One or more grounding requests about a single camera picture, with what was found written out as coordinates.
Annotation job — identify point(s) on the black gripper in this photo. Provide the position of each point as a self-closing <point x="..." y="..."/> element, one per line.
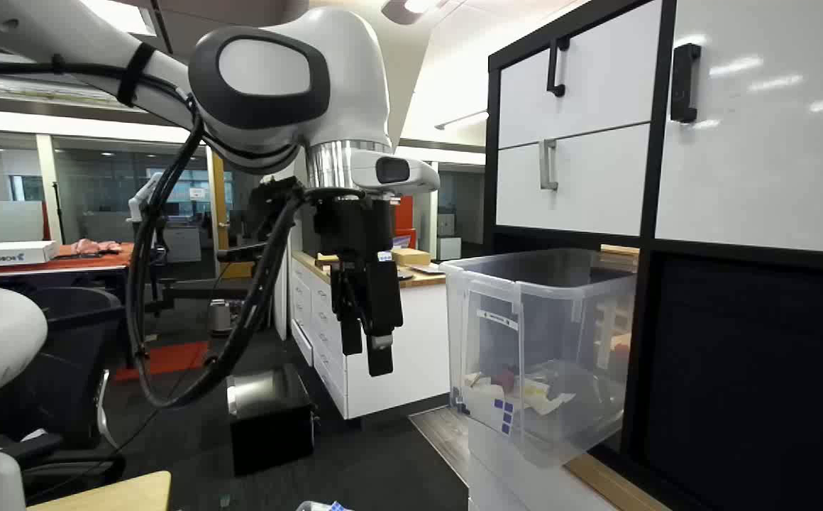
<point x="352" y="228"/>

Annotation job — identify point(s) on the transparent plastic storage box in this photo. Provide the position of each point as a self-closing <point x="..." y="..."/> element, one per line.
<point x="540" y="351"/>

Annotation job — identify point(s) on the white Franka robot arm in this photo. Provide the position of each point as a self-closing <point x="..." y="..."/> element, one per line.
<point x="327" y="76"/>

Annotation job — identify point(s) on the black box on floor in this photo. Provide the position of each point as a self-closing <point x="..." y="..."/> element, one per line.
<point x="270" y="428"/>

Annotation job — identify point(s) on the flat white box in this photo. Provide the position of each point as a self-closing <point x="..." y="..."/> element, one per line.
<point x="3" y="255"/>

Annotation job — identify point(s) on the white island counter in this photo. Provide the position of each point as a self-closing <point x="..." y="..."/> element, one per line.
<point x="372" y="351"/>

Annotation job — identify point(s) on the white puzzle cube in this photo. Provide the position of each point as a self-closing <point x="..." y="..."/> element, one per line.
<point x="503" y="417"/>

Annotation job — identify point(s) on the red floor mat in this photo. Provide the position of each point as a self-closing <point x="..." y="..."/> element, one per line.
<point x="172" y="358"/>

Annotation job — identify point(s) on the red table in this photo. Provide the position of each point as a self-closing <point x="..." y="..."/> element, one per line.
<point x="81" y="259"/>

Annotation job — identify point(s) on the black office chair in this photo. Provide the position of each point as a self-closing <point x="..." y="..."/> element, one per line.
<point x="73" y="351"/>

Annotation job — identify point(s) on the light wooden table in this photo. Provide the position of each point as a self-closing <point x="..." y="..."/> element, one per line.
<point x="110" y="496"/>

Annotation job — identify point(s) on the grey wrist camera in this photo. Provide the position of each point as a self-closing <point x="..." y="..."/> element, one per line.
<point x="395" y="171"/>

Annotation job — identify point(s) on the black file cabinet frame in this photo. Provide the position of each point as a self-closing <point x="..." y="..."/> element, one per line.
<point x="656" y="258"/>

